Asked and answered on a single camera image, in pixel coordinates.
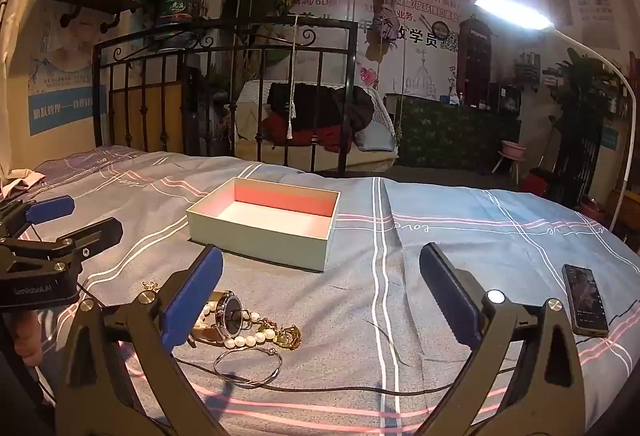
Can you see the white wicker swing chair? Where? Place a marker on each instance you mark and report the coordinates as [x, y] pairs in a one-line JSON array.
[[382, 113]]

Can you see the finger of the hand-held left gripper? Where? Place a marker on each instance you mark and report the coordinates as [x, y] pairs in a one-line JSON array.
[[95, 232], [50, 208]]

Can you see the black smartphone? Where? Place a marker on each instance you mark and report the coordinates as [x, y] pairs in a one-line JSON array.
[[585, 301]]

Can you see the pale wall poster blue strip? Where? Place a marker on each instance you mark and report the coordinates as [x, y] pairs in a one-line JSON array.
[[65, 65]]

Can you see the green round tin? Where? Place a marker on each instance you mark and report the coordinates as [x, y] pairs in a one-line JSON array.
[[172, 8]]

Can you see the dark wall shelf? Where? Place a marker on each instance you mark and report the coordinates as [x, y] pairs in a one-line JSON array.
[[90, 0]]

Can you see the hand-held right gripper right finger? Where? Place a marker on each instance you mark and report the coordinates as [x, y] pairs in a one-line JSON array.
[[450, 291]]

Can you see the black iron bed frame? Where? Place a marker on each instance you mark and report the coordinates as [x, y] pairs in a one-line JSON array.
[[225, 46]]

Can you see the red bucket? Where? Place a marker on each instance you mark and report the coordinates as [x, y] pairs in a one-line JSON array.
[[542, 181]]

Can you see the black clothing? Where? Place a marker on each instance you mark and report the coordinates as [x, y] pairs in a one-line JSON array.
[[320, 100]]

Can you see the gold wrist watch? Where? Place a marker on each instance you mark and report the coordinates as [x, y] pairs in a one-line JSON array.
[[232, 316]]

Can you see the tall potted plant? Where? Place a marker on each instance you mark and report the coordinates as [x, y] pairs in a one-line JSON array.
[[580, 85]]

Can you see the box with pink lining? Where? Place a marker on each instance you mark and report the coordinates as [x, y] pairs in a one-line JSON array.
[[260, 236]]

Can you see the dark red booth cabinet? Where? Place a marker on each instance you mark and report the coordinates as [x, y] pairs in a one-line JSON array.
[[475, 60]]

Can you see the thin silver bangle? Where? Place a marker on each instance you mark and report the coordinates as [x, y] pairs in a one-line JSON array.
[[271, 351]]

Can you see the light blue pillow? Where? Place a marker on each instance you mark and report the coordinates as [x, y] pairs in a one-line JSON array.
[[375, 135]]

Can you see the person's left hand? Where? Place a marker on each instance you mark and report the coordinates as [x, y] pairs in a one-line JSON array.
[[27, 336]]

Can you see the grey-blue striped bed sheet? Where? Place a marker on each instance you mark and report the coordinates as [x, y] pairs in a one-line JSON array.
[[450, 216]]

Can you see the red clothing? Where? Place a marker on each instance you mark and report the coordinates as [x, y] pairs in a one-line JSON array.
[[330, 135]]

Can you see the white floor lamp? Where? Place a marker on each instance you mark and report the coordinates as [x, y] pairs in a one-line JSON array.
[[510, 8]]

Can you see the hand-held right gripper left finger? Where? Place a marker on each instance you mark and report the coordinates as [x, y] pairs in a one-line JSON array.
[[195, 296]]

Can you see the pink stool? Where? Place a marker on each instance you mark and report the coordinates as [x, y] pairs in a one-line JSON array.
[[512, 148]]

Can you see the green patterned counter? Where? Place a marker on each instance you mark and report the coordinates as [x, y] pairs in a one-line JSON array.
[[450, 130]]

